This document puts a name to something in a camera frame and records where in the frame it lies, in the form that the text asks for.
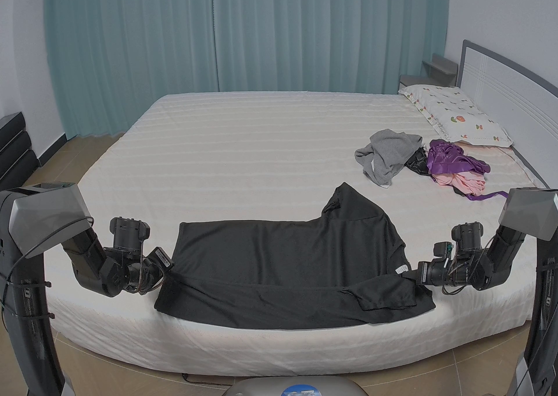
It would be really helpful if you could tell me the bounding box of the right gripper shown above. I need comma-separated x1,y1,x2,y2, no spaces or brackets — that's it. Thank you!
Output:
412,257,455,288

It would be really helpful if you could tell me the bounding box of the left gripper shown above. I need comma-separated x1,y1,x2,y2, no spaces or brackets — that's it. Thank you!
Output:
140,247,175,295

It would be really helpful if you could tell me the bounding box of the black T-shirt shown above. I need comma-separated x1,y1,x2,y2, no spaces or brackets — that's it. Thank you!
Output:
154,182,437,329

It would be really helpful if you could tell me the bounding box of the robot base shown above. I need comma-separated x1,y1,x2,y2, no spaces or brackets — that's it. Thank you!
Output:
222,377,364,396

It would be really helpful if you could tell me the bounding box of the bed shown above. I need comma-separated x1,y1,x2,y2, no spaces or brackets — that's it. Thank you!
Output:
41,40,558,377

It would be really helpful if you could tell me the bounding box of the pink garment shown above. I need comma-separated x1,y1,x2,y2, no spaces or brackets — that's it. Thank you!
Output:
432,173,486,196

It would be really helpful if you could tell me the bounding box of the black shiny garment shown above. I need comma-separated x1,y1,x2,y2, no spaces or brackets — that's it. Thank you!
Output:
405,148,467,196

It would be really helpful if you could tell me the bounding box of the purple garment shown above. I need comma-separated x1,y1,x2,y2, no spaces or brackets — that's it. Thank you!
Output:
426,139,510,203

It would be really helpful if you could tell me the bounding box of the grey garment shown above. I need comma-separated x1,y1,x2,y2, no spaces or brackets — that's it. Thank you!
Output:
354,129,423,188

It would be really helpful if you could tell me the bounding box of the white printed pillow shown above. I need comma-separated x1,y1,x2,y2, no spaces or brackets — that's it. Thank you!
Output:
399,85,514,148

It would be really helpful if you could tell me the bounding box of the black chest of drawers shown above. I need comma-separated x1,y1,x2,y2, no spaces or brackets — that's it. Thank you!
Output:
0,112,39,192

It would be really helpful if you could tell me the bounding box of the grey bedside table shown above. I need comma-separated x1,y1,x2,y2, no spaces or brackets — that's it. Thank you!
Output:
399,53,458,89

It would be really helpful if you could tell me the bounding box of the blue-green curtain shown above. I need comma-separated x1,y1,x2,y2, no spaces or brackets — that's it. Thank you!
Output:
213,0,450,95
44,0,221,140

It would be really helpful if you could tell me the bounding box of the black cable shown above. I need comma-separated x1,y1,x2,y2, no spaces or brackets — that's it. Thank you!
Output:
180,372,227,386

